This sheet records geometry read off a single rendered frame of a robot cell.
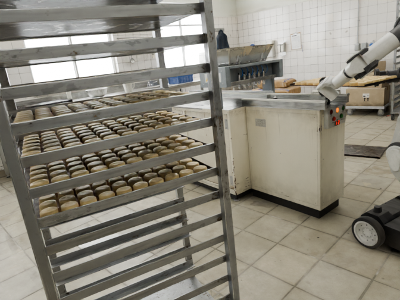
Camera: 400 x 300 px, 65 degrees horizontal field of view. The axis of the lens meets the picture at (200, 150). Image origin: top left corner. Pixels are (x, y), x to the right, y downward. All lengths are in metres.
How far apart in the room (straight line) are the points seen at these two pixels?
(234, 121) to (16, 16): 1.99
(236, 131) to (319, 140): 0.70
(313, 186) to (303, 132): 0.41
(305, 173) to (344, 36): 4.51
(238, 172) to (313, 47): 4.57
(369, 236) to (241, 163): 1.12
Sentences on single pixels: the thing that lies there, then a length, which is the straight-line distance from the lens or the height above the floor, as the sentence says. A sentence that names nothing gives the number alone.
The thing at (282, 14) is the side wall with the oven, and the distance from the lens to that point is 7.30.
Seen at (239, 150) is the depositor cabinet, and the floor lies 0.48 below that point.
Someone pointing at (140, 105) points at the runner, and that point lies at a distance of 0.98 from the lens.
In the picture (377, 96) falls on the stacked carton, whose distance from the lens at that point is 6.09.
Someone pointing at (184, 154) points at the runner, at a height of 0.96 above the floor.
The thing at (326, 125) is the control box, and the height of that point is 0.72.
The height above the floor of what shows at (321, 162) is 0.46.
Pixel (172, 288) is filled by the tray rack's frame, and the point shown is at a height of 0.15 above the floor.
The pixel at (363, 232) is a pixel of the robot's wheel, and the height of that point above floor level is 0.09.
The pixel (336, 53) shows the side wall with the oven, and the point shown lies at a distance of 6.76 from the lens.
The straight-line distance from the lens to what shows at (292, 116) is 2.43.
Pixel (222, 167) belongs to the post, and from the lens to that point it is 1.11.
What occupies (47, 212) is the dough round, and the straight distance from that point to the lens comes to 1.05.
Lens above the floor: 1.26
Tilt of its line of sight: 16 degrees down
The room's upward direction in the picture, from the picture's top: 7 degrees counter-clockwise
